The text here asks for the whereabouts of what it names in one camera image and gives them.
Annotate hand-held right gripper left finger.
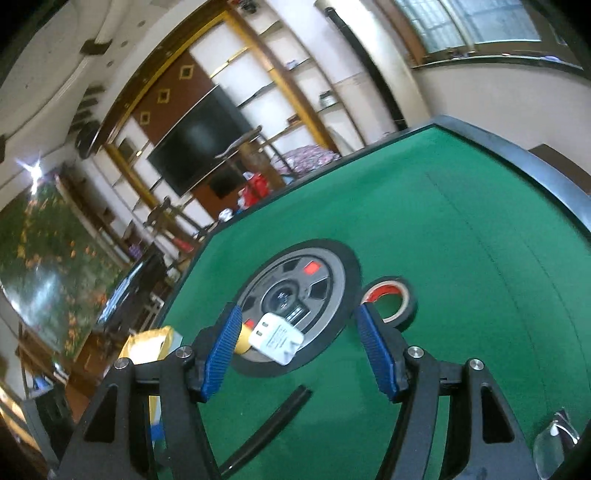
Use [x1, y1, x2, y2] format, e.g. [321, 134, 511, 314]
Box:
[58, 302, 243, 480]

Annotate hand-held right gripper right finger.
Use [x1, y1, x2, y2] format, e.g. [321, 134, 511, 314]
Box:
[355, 305, 539, 480]

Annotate white charger plug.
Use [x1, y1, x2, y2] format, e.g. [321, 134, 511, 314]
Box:
[248, 312, 306, 367]

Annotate black tape roll red core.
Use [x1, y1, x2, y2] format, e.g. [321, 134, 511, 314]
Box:
[360, 276, 419, 332]

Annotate gold edged white tray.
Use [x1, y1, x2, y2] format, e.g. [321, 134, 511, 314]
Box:
[117, 326, 174, 445]

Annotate black rubber tube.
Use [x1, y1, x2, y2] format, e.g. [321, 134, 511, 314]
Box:
[220, 385, 313, 479]

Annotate round table centre panel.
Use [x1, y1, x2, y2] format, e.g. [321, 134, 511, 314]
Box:
[226, 239, 362, 377]

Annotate dark low furniture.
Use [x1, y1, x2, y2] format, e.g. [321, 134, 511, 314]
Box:
[94, 251, 168, 334]

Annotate dark wooden chair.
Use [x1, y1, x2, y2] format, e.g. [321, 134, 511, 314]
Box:
[142, 196, 209, 246]
[216, 126, 288, 191]

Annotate red plastic bag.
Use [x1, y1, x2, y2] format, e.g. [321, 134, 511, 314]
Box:
[242, 172, 271, 208]

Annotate patterned cloth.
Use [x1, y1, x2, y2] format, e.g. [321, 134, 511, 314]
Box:
[270, 144, 342, 177]

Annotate black flat television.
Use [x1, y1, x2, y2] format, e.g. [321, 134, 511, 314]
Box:
[147, 85, 256, 197]

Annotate ceiling light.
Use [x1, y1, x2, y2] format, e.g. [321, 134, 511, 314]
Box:
[16, 156, 46, 182]

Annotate black vertical pipe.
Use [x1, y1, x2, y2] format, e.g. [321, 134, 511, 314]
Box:
[322, 6, 408, 131]

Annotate metal framed window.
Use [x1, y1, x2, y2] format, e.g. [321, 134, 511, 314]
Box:
[392, 0, 560, 62]

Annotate landscape wall painting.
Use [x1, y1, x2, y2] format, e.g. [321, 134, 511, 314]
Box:
[0, 174, 131, 357]

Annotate clear frame eyeglasses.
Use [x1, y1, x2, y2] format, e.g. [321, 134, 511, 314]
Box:
[533, 408, 581, 480]

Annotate wooden wall shelf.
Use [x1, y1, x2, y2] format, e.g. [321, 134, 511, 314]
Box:
[221, 8, 366, 158]

